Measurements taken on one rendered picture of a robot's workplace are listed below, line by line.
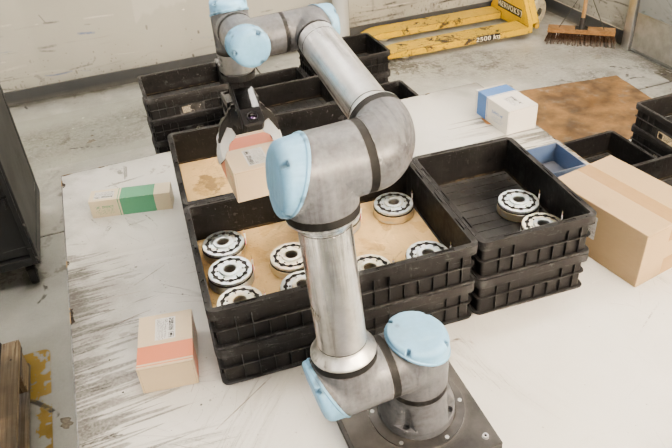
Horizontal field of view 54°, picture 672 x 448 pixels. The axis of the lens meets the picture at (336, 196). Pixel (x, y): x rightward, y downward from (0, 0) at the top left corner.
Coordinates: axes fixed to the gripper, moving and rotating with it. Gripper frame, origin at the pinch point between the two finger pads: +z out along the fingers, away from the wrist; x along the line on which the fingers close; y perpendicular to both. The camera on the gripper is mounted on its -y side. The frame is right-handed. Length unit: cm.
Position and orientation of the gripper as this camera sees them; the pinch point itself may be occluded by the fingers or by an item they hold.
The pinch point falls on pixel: (252, 158)
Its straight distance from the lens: 147.5
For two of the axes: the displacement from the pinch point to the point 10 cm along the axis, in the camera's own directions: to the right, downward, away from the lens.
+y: -3.6, -5.0, 7.9
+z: 0.6, 8.3, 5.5
